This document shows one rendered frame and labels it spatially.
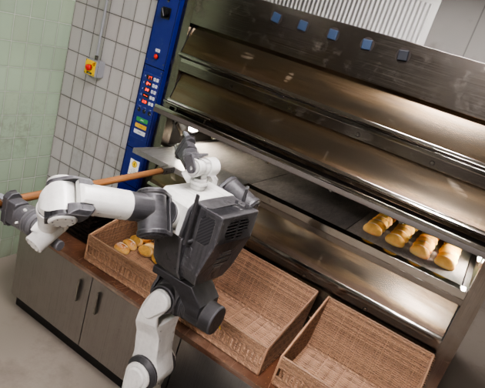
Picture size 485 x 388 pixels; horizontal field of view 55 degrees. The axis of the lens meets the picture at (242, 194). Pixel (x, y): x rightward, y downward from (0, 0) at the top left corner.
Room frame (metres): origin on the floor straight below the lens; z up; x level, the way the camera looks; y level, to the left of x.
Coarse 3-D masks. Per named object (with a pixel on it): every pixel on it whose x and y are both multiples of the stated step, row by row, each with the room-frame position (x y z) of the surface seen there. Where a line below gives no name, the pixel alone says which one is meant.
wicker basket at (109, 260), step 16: (112, 224) 2.34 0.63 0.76; (128, 224) 2.48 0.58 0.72; (96, 240) 2.18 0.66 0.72; (112, 240) 2.38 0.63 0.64; (96, 256) 2.25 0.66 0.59; (112, 256) 2.13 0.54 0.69; (128, 256) 2.35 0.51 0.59; (144, 256) 2.40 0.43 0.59; (112, 272) 2.12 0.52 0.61; (128, 272) 2.08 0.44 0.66; (144, 272) 2.05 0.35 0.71; (144, 288) 2.04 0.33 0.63
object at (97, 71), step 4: (88, 60) 2.89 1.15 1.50; (92, 60) 2.88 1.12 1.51; (96, 60) 2.89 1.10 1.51; (96, 64) 2.86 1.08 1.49; (100, 64) 2.88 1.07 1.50; (104, 64) 2.91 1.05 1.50; (92, 68) 2.87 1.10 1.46; (96, 68) 2.86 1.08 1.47; (100, 68) 2.89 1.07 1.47; (104, 68) 2.92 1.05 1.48; (84, 72) 2.90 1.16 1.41; (88, 72) 2.88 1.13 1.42; (92, 72) 2.86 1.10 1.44; (96, 72) 2.87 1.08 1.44; (100, 72) 2.89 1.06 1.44; (92, 76) 2.87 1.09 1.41; (96, 76) 2.87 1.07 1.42; (100, 76) 2.90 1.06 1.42
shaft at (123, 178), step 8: (160, 168) 2.19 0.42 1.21; (120, 176) 1.93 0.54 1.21; (128, 176) 1.97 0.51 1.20; (136, 176) 2.02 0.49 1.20; (144, 176) 2.07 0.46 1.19; (96, 184) 1.79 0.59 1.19; (104, 184) 1.84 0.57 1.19; (32, 192) 1.53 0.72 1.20; (40, 192) 1.55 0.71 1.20; (0, 200) 1.41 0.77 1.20
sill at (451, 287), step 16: (256, 192) 2.39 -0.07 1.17; (288, 208) 2.31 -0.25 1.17; (320, 224) 2.22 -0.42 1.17; (352, 240) 2.15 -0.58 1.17; (384, 256) 2.08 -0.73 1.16; (400, 256) 2.10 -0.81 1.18; (416, 272) 2.01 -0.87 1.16; (432, 272) 2.03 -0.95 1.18; (448, 288) 1.95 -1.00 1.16; (464, 288) 1.96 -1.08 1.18
